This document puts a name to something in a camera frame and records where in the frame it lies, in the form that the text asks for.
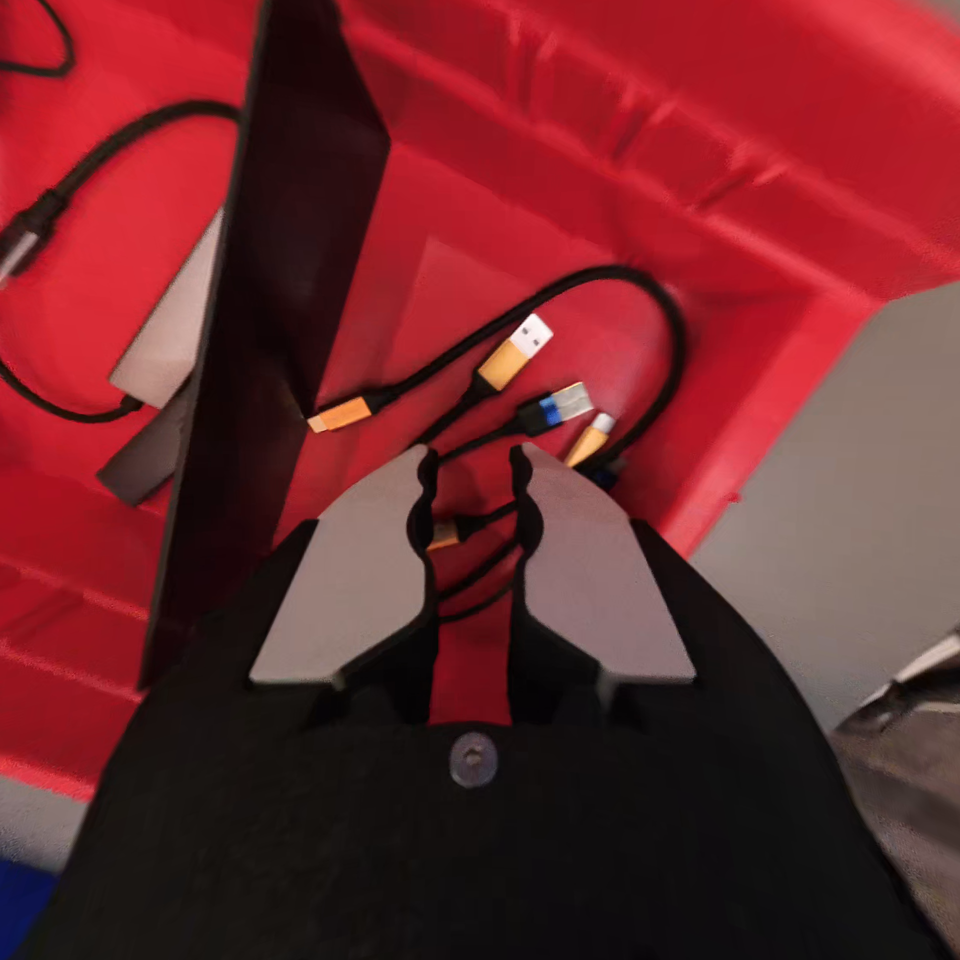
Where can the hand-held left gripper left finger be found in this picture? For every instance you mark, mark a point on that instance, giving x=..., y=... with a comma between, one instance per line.
x=352, y=585

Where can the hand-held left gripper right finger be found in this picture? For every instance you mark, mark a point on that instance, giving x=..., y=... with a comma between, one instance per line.
x=600, y=592

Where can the dark grey USB hub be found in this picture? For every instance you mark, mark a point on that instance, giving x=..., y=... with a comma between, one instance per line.
x=142, y=457

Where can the silver USB hub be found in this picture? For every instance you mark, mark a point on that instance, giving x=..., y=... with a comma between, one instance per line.
x=176, y=322

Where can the red storage bin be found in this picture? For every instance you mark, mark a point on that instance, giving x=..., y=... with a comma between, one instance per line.
x=525, y=150

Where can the grey desk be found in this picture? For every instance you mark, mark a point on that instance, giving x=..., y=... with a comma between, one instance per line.
x=825, y=487

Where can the black bin divider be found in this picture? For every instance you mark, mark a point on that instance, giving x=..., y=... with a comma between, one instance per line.
x=292, y=262

